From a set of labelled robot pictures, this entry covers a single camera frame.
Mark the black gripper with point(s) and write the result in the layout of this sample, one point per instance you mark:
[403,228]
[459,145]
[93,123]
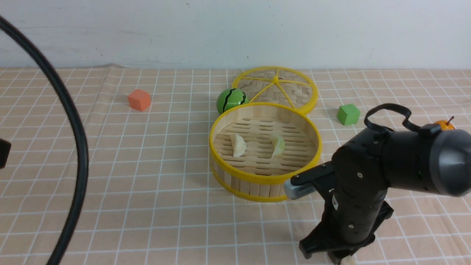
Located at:
[353,209]

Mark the white dumpling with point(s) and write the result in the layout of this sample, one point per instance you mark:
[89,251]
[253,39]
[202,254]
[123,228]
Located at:
[238,145]
[349,260]

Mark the green dumpling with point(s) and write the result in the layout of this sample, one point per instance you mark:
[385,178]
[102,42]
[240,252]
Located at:
[278,144]

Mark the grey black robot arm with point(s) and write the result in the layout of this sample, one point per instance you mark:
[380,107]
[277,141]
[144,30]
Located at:
[429,160]

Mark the bamboo steamer tray yellow rim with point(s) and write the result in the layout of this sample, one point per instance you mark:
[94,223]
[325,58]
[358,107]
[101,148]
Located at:
[256,175]

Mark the bamboo steamer lid yellow rim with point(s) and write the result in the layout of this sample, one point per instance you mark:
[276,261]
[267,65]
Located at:
[280,85]

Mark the green foam cube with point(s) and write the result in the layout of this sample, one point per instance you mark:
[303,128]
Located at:
[348,114]

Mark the orange yellow toy pear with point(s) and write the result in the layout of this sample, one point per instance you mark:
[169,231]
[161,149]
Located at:
[446,124]

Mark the green watermelon toy ball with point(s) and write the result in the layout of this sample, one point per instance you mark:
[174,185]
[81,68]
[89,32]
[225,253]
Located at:
[230,98]

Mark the checkered beige tablecloth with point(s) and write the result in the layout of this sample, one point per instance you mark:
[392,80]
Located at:
[151,199]

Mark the orange foam cube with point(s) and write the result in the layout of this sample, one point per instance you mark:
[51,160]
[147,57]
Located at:
[139,100]

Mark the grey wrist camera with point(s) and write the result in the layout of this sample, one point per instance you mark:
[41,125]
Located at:
[294,192]

